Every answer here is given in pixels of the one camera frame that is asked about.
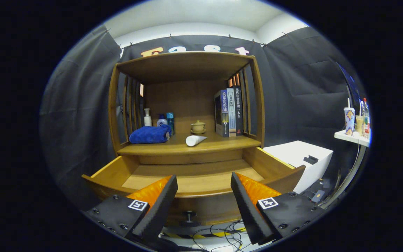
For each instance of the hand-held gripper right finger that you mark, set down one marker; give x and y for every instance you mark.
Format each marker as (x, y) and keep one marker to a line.
(247, 206)

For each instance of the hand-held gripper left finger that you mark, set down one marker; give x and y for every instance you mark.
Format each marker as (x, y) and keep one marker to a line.
(159, 210)

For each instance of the wooden drawer with black knob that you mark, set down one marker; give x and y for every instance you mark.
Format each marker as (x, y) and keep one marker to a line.
(194, 172)

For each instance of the wooden countertop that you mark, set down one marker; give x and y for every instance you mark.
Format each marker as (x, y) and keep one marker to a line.
(219, 141)

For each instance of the white box cabinet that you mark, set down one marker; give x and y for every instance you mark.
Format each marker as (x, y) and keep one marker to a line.
(296, 152)

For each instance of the wooden cabinet with slatted sides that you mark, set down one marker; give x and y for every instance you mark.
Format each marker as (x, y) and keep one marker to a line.
(184, 66)

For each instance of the yellow black hazard tape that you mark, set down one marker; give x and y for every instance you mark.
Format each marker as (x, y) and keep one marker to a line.
(219, 232)

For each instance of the grey power adapter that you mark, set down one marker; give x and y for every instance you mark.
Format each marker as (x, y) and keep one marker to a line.
(317, 196)

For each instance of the blue folded towel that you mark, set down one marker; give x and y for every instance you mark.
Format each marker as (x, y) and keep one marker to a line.
(149, 134)

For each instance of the small black block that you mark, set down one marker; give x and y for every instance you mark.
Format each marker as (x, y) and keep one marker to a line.
(310, 159)

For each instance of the black computer case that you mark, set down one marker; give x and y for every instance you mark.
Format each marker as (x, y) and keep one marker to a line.
(324, 183)

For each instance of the small white bottle blue cap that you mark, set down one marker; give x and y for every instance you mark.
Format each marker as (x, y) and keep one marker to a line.
(161, 121)

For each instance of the teal cylindrical bottle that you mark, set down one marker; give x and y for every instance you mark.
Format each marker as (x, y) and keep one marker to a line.
(170, 120)

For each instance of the white pump bottle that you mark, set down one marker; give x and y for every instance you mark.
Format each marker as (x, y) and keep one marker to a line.
(147, 119)

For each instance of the beige lidded teacup with saucer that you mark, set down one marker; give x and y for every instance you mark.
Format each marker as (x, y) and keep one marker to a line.
(198, 126)

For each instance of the blue spine book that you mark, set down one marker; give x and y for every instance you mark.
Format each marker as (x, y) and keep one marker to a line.
(224, 112)

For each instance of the pale grey spine book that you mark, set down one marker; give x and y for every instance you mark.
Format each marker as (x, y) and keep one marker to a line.
(232, 110)

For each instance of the white shelf pole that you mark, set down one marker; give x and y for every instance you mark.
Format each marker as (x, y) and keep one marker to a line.
(352, 168)

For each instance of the white side shelf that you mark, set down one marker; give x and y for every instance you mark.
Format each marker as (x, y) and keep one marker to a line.
(352, 137)

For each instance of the black backdrop cloth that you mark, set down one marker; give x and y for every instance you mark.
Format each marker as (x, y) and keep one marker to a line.
(292, 87)

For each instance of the patterned paper cup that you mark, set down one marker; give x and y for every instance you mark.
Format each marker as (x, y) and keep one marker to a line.
(349, 120)

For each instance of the yellowish plastic cup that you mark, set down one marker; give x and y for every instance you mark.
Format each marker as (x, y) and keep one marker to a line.
(359, 124)

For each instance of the clear drink bottle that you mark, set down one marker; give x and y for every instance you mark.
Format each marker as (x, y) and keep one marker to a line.
(365, 115)

